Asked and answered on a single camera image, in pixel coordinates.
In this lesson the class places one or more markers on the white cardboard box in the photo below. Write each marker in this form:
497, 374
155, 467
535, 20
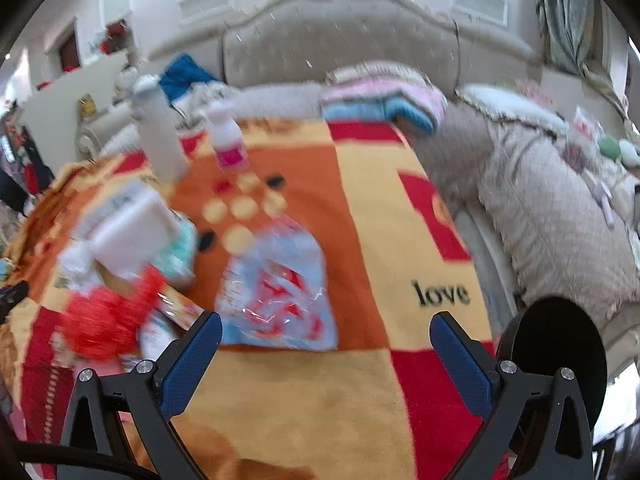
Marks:
135, 235
100, 205

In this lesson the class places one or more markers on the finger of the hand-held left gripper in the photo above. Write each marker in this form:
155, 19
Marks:
12, 296

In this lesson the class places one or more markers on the dark wooden chair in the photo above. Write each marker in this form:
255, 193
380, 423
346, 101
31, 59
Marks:
620, 455

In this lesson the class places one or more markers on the floral blue curtain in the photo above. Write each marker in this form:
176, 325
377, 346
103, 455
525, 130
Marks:
575, 20

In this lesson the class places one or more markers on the green plush toy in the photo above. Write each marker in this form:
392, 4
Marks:
611, 148

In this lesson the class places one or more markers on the blue jacket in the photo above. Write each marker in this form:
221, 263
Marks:
187, 77

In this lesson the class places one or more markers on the white lace-trimmed pillow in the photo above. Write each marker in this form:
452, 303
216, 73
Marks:
510, 105

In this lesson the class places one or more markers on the black trash bin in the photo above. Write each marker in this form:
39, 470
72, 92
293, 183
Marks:
550, 350

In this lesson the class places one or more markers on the beige tufted sofa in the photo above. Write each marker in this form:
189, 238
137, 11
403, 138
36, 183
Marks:
325, 35

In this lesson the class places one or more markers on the small white bottle pink label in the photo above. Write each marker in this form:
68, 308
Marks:
226, 135

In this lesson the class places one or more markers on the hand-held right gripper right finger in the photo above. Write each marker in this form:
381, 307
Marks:
460, 365

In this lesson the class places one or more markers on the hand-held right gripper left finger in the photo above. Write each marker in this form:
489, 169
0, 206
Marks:
192, 365

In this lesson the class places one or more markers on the tall white bottle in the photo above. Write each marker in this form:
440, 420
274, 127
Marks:
160, 130

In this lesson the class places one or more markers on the white garment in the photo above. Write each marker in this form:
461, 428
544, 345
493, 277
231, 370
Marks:
200, 102

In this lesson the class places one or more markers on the white tissue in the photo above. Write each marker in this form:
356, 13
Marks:
77, 265

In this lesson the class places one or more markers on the teal packet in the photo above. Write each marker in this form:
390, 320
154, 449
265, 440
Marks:
177, 252

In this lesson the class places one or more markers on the red wrapper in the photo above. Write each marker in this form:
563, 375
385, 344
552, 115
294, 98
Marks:
105, 315

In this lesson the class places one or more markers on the clear bag of snacks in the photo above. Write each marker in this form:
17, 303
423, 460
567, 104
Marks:
586, 127

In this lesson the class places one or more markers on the yellow package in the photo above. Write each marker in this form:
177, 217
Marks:
87, 107

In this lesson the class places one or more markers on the clear plastic bag red print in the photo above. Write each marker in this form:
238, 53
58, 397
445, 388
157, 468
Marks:
280, 290

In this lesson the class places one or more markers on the printed orange red blanket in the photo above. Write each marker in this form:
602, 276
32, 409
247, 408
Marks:
325, 400

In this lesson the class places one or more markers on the folded pink blue blanket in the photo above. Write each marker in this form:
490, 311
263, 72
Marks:
385, 100

